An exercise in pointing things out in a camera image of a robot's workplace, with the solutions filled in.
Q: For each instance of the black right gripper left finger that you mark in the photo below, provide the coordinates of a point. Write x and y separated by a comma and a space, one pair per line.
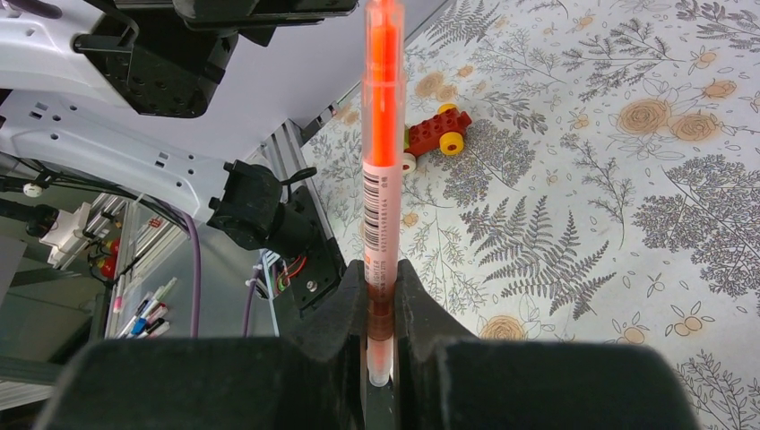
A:
312, 377

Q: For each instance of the red green toy car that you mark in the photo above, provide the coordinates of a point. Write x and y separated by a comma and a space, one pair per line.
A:
444, 132

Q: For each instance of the red gel pen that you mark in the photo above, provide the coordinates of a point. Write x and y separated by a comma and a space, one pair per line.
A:
383, 108

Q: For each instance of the floral patterned table mat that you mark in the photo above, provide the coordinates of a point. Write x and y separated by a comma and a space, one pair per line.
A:
608, 188

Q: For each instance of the markers in tray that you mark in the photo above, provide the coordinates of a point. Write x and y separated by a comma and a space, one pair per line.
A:
148, 316

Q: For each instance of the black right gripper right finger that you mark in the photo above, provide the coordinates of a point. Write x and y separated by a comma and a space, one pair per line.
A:
448, 378

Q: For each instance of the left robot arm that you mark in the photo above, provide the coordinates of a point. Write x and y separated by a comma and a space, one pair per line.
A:
159, 58

